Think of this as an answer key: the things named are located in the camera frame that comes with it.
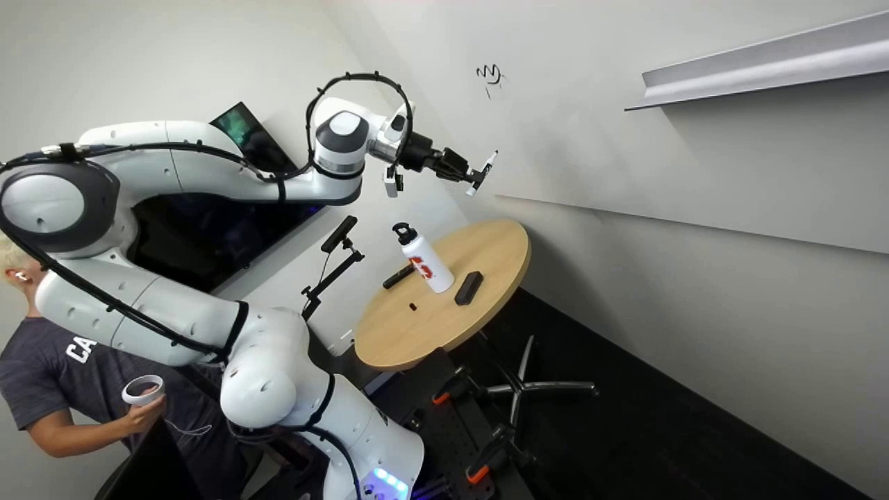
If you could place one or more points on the white wall shelf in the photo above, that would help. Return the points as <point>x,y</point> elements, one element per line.
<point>759,78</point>

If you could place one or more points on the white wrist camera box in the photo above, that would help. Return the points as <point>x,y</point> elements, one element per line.
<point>393,182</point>

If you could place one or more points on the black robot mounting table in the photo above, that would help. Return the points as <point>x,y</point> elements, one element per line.
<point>462,434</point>

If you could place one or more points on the black monitor screen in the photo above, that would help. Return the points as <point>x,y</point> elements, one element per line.
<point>204,239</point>

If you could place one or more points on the black camera on stand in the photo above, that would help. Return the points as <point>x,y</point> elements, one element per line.
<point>339,235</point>

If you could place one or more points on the large white whiteboard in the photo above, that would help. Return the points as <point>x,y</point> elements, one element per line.
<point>696,168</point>

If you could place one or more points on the silver star table base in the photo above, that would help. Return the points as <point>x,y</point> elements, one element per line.
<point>565,388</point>

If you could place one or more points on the person in grey t-shirt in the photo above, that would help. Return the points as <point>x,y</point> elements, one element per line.
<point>63,370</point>

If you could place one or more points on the person's right hand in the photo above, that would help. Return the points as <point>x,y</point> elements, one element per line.
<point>145,417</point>

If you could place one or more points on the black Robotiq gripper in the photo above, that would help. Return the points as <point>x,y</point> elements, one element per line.
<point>433,153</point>

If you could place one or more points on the white water bottle black lid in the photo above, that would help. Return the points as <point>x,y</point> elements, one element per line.
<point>429,264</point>

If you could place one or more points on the orange black bar clamp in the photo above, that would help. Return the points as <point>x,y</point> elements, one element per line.
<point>476,477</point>
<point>441,397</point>

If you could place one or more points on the black stereo camera bar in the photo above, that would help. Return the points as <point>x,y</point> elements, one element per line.
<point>397,277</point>

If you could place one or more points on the white black whiteboard marker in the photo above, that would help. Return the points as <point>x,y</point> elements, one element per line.
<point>484,168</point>

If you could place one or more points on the black whiteboard eraser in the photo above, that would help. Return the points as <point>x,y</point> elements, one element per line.
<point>466,286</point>

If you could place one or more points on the person's right forearm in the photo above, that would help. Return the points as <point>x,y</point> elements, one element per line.
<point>79,442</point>

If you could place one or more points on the small black marker cap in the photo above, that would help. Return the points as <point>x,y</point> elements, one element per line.
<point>412,304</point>

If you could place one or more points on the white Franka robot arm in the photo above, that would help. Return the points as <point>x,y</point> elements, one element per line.
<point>183,168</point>

